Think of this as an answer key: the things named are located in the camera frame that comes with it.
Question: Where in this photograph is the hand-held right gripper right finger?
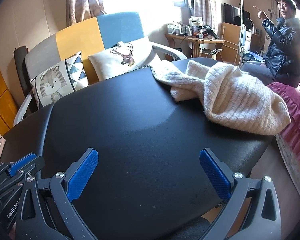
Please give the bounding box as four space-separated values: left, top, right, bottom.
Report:
199 148 283 240

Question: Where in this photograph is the cream knit sweater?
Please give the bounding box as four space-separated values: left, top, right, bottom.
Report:
150 59 292 136

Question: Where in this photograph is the pink ruffled bedspread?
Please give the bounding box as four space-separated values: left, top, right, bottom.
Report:
267 65 300 180

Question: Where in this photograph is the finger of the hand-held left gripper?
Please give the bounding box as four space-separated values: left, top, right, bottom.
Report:
7 154 45 180

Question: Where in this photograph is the black television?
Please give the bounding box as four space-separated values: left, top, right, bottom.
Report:
224 3 241 27

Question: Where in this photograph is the deer print cushion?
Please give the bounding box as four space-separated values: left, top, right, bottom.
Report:
87 37 165 82

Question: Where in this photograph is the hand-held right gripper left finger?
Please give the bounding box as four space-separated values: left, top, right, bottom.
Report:
15 148 99 240

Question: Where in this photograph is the light wooden cabinet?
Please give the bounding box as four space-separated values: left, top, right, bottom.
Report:
221 22 259 65

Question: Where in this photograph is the orange wooden wardrobe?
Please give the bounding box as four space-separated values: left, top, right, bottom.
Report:
0 37 18 137

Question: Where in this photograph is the grey yellow blue sofa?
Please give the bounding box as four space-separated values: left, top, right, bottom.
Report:
14 12 188 127

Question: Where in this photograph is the patterned beige curtain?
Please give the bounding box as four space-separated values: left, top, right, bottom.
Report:
66 0 107 27
195 0 217 34

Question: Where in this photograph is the wooden side table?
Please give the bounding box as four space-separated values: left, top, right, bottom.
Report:
165 32 225 58

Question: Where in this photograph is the tiger print cushion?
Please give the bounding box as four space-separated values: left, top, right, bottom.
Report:
29 51 89 108

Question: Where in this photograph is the white metal pole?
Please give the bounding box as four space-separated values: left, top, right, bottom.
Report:
237 0 248 68

